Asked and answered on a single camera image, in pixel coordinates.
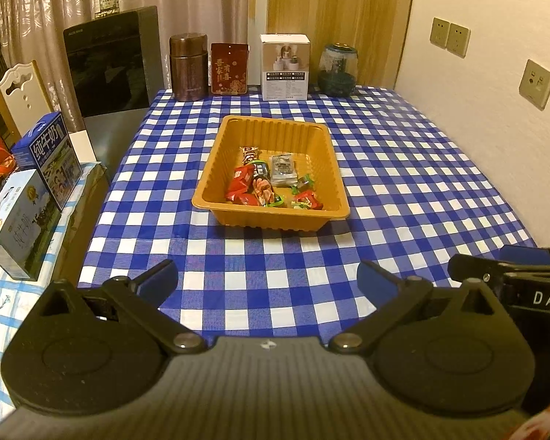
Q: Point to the glass jar with dark lid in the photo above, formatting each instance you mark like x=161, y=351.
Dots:
x=338, y=73

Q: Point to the green candy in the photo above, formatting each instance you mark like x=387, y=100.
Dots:
x=302, y=184

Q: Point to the blue white checked tablecloth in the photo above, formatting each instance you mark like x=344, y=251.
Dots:
x=394, y=169

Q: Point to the red gift box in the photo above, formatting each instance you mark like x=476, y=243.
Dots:
x=229, y=68

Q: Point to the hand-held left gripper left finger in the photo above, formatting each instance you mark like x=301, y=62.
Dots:
x=158, y=282

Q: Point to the red white printed cloth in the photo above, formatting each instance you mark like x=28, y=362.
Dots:
x=545, y=427

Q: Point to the small jar with yellow lid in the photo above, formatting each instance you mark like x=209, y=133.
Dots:
x=106, y=2

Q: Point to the red striped snack bar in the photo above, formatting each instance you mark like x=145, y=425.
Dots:
x=250, y=153

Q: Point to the light wooden panel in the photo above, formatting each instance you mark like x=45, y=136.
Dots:
x=339, y=4

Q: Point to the white chair back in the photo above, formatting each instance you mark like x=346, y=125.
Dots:
x=18, y=96

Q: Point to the black glass appliance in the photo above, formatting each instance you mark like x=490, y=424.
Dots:
x=110, y=64

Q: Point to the red candy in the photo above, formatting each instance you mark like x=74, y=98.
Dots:
x=308, y=199

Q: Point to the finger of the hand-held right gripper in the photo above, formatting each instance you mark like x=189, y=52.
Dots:
x=474, y=268
x=531, y=255

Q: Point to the blue milk carton box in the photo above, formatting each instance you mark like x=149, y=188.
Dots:
x=48, y=160

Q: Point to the red snack packet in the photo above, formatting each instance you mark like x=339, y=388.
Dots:
x=239, y=181
x=243, y=199

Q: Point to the clear silver snack packet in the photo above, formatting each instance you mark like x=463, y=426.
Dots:
x=283, y=169

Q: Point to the brown metal canister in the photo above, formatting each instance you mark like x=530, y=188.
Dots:
x=189, y=66

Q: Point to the white product box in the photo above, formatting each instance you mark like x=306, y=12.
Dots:
x=284, y=66

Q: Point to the yellow plastic tray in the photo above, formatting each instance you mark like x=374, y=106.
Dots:
x=275, y=130

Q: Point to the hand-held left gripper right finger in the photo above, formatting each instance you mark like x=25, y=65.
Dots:
x=376, y=282

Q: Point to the large beige outlet panel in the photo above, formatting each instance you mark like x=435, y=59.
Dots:
x=537, y=84

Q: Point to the beige wall socket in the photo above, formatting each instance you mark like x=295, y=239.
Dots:
x=458, y=40
x=440, y=33

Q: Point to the pale blue milk box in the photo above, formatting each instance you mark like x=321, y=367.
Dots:
x=20, y=224

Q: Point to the long green black snack packet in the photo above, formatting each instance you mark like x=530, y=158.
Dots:
x=262, y=185

